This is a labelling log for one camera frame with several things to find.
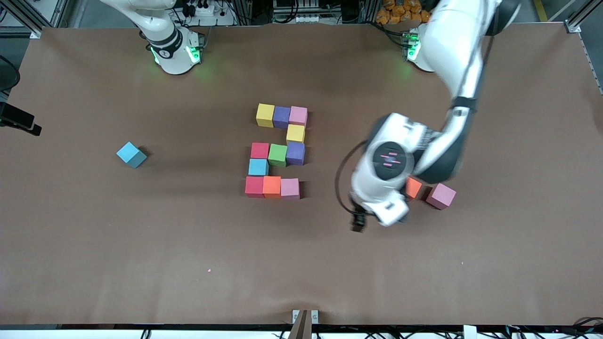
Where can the pink foam cube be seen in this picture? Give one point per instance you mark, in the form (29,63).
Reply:
(441,196)
(298,116)
(289,188)

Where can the purple foam cube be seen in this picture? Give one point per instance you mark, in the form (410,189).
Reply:
(295,153)
(281,117)

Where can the orange foam cube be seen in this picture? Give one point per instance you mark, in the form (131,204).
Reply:
(272,187)
(414,188)

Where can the green foam cube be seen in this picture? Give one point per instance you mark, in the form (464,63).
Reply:
(277,155)

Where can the yellow foam cube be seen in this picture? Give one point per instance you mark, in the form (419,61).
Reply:
(265,115)
(295,134)

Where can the red foam cube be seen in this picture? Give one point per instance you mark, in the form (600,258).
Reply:
(259,150)
(254,186)

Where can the light blue foam cube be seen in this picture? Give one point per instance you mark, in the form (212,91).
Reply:
(131,155)
(258,167)

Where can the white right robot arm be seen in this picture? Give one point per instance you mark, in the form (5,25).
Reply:
(172,47)

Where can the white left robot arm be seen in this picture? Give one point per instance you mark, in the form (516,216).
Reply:
(452,47)

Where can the brown table cover sheet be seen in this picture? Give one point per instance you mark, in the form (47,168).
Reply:
(301,263)

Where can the bag of oranges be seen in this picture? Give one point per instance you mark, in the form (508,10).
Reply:
(400,12)

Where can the grey equipment rack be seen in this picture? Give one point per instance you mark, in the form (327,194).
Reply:
(301,12)

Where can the white power strip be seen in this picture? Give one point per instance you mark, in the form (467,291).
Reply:
(200,9)

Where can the aluminium frame strut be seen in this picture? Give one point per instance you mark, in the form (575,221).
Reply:
(584,12)
(28,19)

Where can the small metal bracket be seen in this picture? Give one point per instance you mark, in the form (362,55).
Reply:
(295,315)

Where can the aluminium table edge rail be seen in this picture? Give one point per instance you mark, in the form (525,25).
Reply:
(591,61)

